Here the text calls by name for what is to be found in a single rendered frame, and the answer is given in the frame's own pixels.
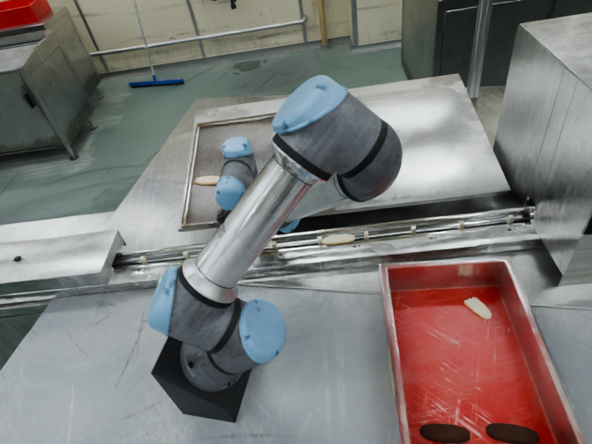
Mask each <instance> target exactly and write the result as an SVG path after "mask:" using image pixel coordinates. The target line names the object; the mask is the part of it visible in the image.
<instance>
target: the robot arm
mask: <svg viewBox="0 0 592 444"><path fill-rule="evenodd" d="M272 128H273V129H274V131H275V132H276V134H275V136H274V137H273V138H272V139H271V144H272V151H273V153H272V155H271V156H270V158H269V160H268V161H267V162H266V164H265V165H264V166H263V168H262V170H261V171H260V172H259V173H258V170H257V166H256V163H255V156H254V150H253V149H252V146H251V143H250V142H249V140H248V139H247V138H245V137H231V138H229V139H227V140H226V141H225V142H224V143H223V144H222V146H221V150H222V153H223V154H222V156H223V157H224V160H225V162H224V165H223V167H222V172H221V175H220V177H219V180H218V182H217V187H216V193H215V199H216V202H217V204H218V205H219V206H220V207H221V208H222V209H220V210H219V211H218V214H217V219H216V220H217V221H218V222H219V223H220V224H221V226H220V228H219V229H218V230H217V231H216V233H215V234H214V235H213V237H212V238H211V240H210V241H209V243H208V244H207V246H206V247H205V248H204V250H203V251H202V253H201V254H200V256H198V257H196V258H189V259H187V260H186V261H185V262H184V263H183V265H182V266H181V267H180V268H179V269H178V267H177V266H169V267H168V268H167V269H166V271H165V273H164V274H163V276H162V278H161V280H160V281H159V285H158V287H157V290H156V292H155V294H154V296H153V299H152V303H151V306H150V309H149V314H148V323H149V325H150V326H151V327H152V328H153V329H155V330H157V331H159V332H161V333H163V334H165V336H166V337H167V336H170V337H173V338H175V339H178V340H180V341H182V345H181V351H180V362H181V368H182V371H183V372H184V374H185V376H186V378H187V379H188V380H189V382H190V383H191V384H192V385H193V386H195V387H196V388H198V389H200V390H202V391H205V392H211V393H213V392H219V391H222V390H224V389H228V388H229V387H231V386H232V385H233V384H234V383H235V382H236V381H237V380H239V378H240V377H241V375H242V373H243V372H245V371H247V370H249V369H251V368H253V367H255V366H259V365H261V364H265V363H268V362H269V361H271V360H272V359H273V358H275V357H276V356H277V355H278V354H279V353H280V352H281V351H282V350H283V348H284V346H285V340H286V326H285V321H284V320H283V318H282V315H281V313H280V311H279V310H278V308H277V307H276V306H275V305H274V304H272V303H271V302H270V301H268V300H264V299H256V300H250V301H249V302H246V301H244V300H241V299H239V298H237V295H238V292H237V287H236V285H237V284H238V282H239V281H240V280H241V278H242V277H243V276H244V274H245V273H246V272H247V270H248V269H249V267H250V266H251V265H252V264H253V262H254V261H255V259H256V258H257V257H258V256H259V255H260V254H261V253H262V251H263V250H264V248H265V247H266V246H267V244H268V243H269V242H270V241H271V239H272V238H273V236H274V235H275V234H276V232H277V231H278V230H279V231H281V232H283V233H290V232H291V231H292V230H293V229H295V228H296V226H297V225H298V223H299V222H300V219H301V218H304V217H307V216H309V215H312V214H315V213H317V212H320V211H324V210H327V209H329V208H332V207H335V206H338V205H339V204H344V203H347V202H350V201H353V202H356V203H363V202H365V201H368V200H371V199H374V198H376V197H377V196H380V195H381V194H383V193H384V192H385V191H387V190H388V189H389V188H390V186H391V185H392V184H393V183H394V181H395V180H396V178H397V176H398V174H399V172H400V169H401V166H402V161H403V149H402V145H401V142H400V139H399V137H398V135H397V134H396V132H395V130H394V129H393V128H392V127H391V126H390V125H389V124H388V123H387V122H385V121H384V120H382V119H381V118H380V117H379V116H378V115H377V114H375V113H374V112H373V111H372V110H371V109H369V108H368V107H367V106H365V105H364V104H363V103H362V102H360V101H359V100H358V99H356V98H355V97H354V96H353V95H352V94H350V93H349V92H348V90H347V89H346V88H345V87H344V86H341V85H339V84H338V83H336V82H335V81H334V80H332V79H331V78H329V77H327V76H323V75H321V76H316V77H313V78H310V79H309V80H308V81H306V82H305V83H303V84H302V85H301V86H300V87H298V88H297V89H296V90H295V91H294V92H293V93H292V94H291V95H290V96H289V97H288V99H287V100H286V101H285V102H284V103H283V105H282V106H281V107H280V109H279V110H278V112H277V113H276V115H275V116H274V119H273V121H272Z"/></svg>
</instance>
